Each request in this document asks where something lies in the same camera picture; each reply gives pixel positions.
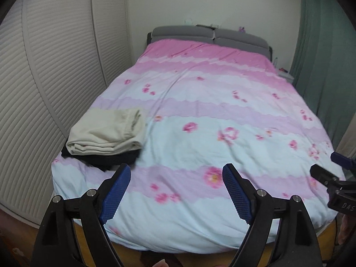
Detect right hand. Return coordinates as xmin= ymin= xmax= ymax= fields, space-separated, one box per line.
xmin=338 ymin=214 xmax=355 ymax=245

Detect white louvered wardrobe doors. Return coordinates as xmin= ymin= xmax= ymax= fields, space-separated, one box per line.
xmin=1 ymin=0 xmax=131 ymax=226

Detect white nightstand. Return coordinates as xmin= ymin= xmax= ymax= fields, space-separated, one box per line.
xmin=278 ymin=68 xmax=294 ymax=84

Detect pink floral duvet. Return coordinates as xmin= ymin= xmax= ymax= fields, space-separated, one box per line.
xmin=50 ymin=38 xmax=347 ymax=254

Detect cream pants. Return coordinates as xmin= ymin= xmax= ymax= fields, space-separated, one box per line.
xmin=66 ymin=108 xmax=146 ymax=156

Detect grey padded headboard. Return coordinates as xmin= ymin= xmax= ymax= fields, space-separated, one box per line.
xmin=146 ymin=25 xmax=273 ymax=61

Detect green curtain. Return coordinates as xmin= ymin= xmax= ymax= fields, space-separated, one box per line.
xmin=290 ymin=0 xmax=355 ymax=146

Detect black folded garment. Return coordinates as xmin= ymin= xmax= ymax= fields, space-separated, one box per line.
xmin=61 ymin=145 xmax=141 ymax=172

